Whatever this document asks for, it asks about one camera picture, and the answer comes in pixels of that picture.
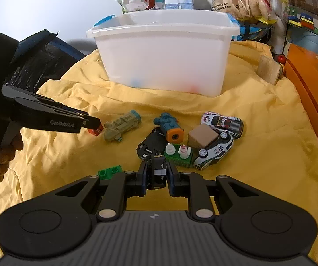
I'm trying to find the small black toy car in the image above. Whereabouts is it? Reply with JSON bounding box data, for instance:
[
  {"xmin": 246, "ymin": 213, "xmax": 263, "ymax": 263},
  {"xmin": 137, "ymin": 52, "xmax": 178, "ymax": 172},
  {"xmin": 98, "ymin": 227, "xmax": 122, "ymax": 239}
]
[{"xmin": 147, "ymin": 155, "xmax": 167, "ymax": 190}]

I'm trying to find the colourful wooden puzzle toy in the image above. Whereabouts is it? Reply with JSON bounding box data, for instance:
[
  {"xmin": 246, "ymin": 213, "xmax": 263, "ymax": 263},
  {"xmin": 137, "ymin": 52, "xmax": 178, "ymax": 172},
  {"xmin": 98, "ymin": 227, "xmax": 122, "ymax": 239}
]
[{"xmin": 286, "ymin": 5, "xmax": 318, "ymax": 43}]

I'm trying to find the red toy block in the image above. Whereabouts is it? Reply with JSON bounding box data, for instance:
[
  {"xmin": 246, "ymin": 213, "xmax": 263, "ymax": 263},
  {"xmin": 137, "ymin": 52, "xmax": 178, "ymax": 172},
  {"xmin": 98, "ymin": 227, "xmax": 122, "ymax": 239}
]
[{"xmin": 87, "ymin": 126, "xmax": 104, "ymax": 137}]

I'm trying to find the light blue carton pack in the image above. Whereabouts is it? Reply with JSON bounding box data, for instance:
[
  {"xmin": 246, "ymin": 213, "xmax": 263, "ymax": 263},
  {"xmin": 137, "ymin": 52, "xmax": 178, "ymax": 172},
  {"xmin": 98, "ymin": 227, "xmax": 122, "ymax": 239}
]
[{"xmin": 164, "ymin": 0, "xmax": 201, "ymax": 11}]

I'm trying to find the wooden toy piece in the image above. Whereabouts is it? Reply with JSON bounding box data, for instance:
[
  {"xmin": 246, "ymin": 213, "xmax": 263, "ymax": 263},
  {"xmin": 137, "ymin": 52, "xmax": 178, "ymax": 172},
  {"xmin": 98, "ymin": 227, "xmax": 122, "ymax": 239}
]
[{"xmin": 258, "ymin": 55, "xmax": 286, "ymax": 86}]

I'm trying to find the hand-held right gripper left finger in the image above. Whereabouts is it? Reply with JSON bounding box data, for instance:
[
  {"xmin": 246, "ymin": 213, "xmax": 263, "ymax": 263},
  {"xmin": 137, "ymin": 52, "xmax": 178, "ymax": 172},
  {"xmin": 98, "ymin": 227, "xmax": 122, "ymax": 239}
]
[{"xmin": 54, "ymin": 160, "xmax": 152, "ymax": 223}]

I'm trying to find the white toy race car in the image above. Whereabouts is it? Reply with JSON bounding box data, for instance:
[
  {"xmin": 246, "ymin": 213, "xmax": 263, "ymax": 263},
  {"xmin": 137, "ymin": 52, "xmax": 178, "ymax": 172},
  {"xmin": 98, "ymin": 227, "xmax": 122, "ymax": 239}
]
[{"xmin": 193, "ymin": 131, "xmax": 234, "ymax": 170}]

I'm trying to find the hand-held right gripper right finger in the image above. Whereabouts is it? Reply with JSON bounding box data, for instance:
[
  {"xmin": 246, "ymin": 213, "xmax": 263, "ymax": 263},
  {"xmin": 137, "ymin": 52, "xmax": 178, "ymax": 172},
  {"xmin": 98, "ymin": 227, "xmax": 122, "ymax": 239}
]
[{"xmin": 166, "ymin": 161, "xmax": 264, "ymax": 222}]

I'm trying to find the teal and orange toy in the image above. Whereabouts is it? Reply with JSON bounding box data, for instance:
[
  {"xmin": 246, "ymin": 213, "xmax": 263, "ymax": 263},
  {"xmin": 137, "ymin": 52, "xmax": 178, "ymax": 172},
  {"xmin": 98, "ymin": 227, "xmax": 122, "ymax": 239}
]
[{"xmin": 153, "ymin": 112, "xmax": 185, "ymax": 144}]

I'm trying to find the green building brick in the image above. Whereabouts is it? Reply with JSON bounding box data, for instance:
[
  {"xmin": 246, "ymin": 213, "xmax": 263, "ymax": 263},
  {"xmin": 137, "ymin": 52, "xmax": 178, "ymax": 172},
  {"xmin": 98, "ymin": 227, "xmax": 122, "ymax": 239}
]
[{"xmin": 98, "ymin": 166, "xmax": 123, "ymax": 181}]

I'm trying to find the person's left hand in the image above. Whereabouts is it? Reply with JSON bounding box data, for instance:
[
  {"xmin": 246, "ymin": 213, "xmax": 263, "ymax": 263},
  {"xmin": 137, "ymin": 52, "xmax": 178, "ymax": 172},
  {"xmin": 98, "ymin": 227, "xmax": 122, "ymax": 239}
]
[{"xmin": 0, "ymin": 125, "xmax": 24, "ymax": 184}]

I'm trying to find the green block with white bottles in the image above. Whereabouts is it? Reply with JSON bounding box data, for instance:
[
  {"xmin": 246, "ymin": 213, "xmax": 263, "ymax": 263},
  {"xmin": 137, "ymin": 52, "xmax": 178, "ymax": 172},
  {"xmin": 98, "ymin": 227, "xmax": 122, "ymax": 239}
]
[{"xmin": 163, "ymin": 143, "xmax": 194, "ymax": 168}]

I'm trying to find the dark blue bag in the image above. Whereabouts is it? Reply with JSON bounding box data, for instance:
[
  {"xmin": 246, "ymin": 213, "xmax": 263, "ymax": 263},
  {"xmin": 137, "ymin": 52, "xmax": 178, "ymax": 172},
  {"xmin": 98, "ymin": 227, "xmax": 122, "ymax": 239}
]
[{"xmin": 3, "ymin": 29, "xmax": 86, "ymax": 92}]

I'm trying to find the white plastic bin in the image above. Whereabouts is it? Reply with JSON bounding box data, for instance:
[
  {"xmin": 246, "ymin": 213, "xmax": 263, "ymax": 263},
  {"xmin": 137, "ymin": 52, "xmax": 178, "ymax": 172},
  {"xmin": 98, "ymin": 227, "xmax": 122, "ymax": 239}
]
[{"xmin": 86, "ymin": 9, "xmax": 240, "ymax": 98}]

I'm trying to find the yellow blanket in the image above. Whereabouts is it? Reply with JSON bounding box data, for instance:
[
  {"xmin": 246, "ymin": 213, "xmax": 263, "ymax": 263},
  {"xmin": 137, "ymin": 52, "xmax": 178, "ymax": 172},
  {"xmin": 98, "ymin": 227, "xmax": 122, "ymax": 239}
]
[{"xmin": 0, "ymin": 40, "xmax": 318, "ymax": 266}]

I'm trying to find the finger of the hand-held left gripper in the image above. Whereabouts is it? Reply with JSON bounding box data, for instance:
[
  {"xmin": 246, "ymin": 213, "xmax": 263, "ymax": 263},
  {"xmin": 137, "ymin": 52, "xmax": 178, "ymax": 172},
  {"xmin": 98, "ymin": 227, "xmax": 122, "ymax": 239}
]
[
  {"xmin": 35, "ymin": 93, "xmax": 91, "ymax": 119},
  {"xmin": 16, "ymin": 98, "xmax": 104, "ymax": 135}
]

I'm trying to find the white red black toy car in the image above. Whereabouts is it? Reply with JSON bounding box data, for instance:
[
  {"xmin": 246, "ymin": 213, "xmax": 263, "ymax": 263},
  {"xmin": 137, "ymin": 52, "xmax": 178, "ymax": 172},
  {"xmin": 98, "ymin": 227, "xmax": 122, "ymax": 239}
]
[{"xmin": 201, "ymin": 111, "xmax": 244, "ymax": 139}]

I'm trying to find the tan toy vehicle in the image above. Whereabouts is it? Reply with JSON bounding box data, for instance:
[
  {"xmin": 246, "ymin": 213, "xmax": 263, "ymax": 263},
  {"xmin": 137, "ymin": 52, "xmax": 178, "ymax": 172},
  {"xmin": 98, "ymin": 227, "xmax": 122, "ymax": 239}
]
[{"xmin": 103, "ymin": 109, "xmax": 142, "ymax": 143}]

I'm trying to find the wooden cube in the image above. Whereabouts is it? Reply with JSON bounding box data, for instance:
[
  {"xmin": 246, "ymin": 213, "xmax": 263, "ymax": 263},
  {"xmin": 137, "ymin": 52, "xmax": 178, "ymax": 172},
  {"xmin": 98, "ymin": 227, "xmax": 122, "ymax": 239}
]
[{"xmin": 188, "ymin": 124, "xmax": 220, "ymax": 149}]

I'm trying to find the bag of rice crackers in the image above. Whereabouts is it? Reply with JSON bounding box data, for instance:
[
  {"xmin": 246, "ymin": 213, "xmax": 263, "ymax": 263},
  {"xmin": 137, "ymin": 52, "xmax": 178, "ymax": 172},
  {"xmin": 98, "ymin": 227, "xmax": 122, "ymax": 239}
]
[{"xmin": 210, "ymin": 0, "xmax": 280, "ymax": 24}]

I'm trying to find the overturned black toy car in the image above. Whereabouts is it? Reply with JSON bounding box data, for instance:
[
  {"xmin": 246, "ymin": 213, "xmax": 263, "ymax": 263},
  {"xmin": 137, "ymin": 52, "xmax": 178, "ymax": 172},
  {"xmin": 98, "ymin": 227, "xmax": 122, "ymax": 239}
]
[{"xmin": 136, "ymin": 127, "xmax": 166, "ymax": 161}]

